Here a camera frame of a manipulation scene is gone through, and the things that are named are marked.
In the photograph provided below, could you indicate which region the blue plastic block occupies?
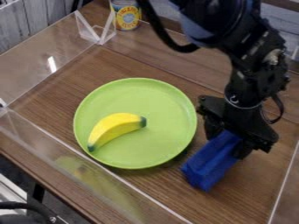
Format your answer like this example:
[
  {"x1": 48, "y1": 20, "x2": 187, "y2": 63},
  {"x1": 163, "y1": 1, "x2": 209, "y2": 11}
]
[{"x1": 182, "y1": 130, "x2": 241, "y2": 192}]

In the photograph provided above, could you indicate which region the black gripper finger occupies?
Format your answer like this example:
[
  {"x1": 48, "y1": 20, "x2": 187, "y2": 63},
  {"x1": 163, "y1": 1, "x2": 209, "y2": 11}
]
[
  {"x1": 233, "y1": 139, "x2": 255, "y2": 159},
  {"x1": 203, "y1": 114, "x2": 225, "y2": 140}
]

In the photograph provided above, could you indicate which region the yellow labelled tin can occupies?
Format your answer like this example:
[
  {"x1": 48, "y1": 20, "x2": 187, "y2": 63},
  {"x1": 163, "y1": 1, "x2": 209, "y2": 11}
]
[{"x1": 110, "y1": 0, "x2": 142, "y2": 31}]

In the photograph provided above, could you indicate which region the yellow toy banana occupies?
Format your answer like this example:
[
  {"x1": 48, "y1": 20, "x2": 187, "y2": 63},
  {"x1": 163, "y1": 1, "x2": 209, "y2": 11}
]
[{"x1": 89, "y1": 113, "x2": 147, "y2": 151}]

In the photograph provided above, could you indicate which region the clear acrylic enclosure wall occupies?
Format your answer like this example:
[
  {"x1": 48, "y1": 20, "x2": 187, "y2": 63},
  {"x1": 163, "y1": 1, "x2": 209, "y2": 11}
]
[{"x1": 0, "y1": 10, "x2": 299, "y2": 224}]

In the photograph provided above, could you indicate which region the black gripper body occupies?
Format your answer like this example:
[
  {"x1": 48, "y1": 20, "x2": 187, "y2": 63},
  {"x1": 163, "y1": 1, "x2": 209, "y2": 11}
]
[{"x1": 198, "y1": 95, "x2": 279, "y2": 153}]

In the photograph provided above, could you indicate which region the green round plate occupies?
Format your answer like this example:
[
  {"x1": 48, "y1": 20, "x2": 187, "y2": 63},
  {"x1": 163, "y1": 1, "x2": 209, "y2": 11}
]
[{"x1": 73, "y1": 78, "x2": 198, "y2": 170}]

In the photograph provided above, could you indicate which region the black cable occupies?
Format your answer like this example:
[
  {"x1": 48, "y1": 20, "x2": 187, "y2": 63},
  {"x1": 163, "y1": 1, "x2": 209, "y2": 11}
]
[{"x1": 135, "y1": 0, "x2": 202, "y2": 54}]

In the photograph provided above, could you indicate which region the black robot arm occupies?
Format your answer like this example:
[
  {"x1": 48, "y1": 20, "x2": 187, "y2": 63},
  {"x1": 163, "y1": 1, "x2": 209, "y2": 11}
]
[{"x1": 170, "y1": 0, "x2": 290, "y2": 159}]

